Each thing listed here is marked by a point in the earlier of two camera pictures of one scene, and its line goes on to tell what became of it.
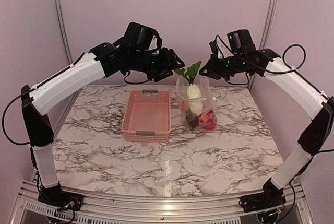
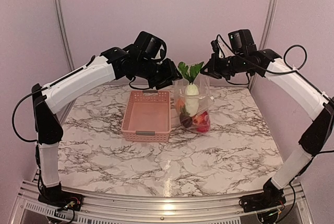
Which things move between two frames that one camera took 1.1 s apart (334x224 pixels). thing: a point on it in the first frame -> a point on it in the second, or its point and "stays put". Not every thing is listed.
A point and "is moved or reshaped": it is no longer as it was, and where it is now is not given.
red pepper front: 210,126 -> 203,129
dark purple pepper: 192,121 -> 186,119
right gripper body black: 236,65 stays put
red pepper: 209,119 -> 201,121
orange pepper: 185,107 -> 180,104
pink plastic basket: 147,116 stays put
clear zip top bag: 197,103 is moved or reshaped
